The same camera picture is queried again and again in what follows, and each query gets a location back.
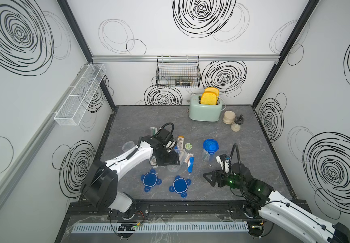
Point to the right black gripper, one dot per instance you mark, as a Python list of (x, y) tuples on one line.
[(214, 175)]

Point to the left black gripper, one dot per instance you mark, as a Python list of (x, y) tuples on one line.
[(173, 159)]

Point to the blue-lid clear container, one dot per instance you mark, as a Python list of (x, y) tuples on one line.
[(128, 146), (181, 159), (210, 147)]

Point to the blue container lid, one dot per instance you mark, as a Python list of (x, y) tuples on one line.
[(180, 186), (150, 180)]

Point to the green toothbrush packet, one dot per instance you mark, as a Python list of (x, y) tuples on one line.
[(153, 130)]

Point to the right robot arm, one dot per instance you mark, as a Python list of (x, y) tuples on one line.
[(262, 200)]

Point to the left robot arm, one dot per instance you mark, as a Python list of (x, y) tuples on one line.
[(100, 186)]

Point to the mint green toaster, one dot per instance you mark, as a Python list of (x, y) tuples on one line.
[(201, 112)]

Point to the beige round jar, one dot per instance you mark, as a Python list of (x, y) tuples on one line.
[(228, 117)]

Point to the black-cap glass bottle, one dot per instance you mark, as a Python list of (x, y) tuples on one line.
[(237, 123)]

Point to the front yellow toast slice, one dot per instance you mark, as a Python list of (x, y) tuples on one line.
[(209, 98)]

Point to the yellow toast slice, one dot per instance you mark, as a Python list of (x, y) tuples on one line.
[(212, 90), (209, 98)]

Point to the back yellow toast slice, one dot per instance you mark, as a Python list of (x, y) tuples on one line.
[(212, 90)]

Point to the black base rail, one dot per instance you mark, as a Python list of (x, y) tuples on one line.
[(145, 209)]

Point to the white slotted cable duct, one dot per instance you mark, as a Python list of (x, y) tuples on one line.
[(161, 227)]

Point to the black wire wall basket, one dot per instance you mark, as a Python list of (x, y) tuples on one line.
[(178, 72)]

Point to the white mesh wall shelf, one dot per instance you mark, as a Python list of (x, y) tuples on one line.
[(83, 91)]

